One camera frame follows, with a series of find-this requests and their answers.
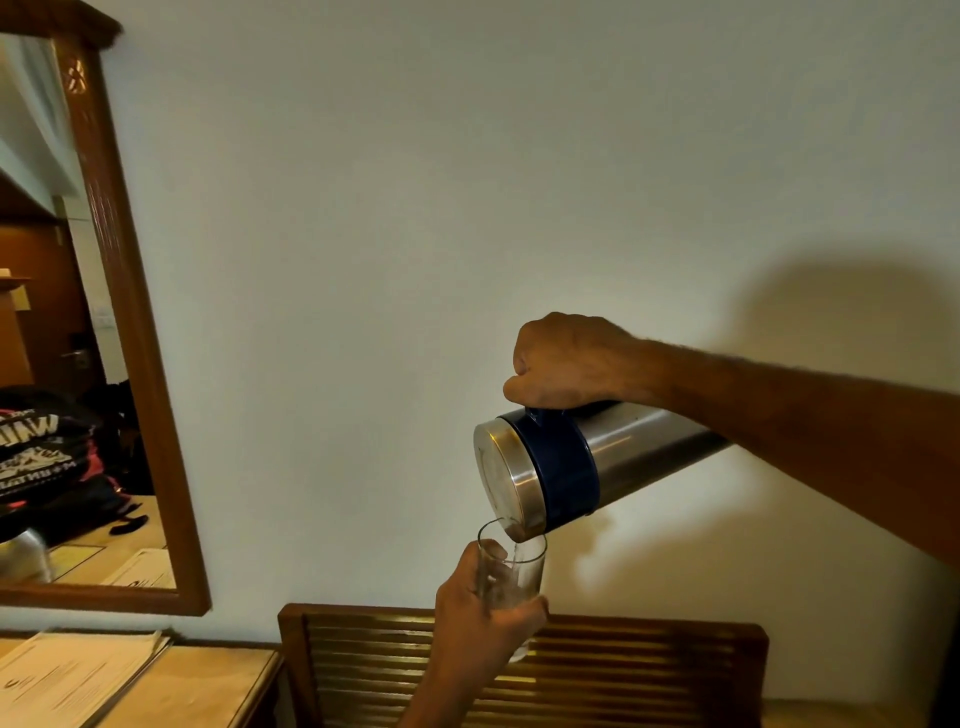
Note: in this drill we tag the person's right hand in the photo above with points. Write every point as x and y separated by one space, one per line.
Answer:
574 358

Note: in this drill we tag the person's left hand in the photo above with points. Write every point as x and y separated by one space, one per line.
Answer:
469 628

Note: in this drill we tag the person's right fingers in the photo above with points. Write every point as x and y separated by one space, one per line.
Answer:
536 390

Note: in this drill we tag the person's left thumb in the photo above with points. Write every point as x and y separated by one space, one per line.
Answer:
474 570

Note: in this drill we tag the clear drinking glass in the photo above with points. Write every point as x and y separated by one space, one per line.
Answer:
516 574

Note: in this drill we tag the steel jug with blue band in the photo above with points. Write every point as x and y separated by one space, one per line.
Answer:
559 465

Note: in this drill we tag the person's right forearm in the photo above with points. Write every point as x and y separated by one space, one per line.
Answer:
810 435

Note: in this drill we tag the person's left forearm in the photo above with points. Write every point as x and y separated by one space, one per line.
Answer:
439 705

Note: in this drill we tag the wooden slatted luggage rack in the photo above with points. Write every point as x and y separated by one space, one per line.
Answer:
585 667

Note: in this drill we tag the wooden desk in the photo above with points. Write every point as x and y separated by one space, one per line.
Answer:
195 686

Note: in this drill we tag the printed paper sheets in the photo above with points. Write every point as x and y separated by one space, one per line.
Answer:
67 675

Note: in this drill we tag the wooden framed wall mirror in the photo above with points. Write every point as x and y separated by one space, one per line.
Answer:
131 322

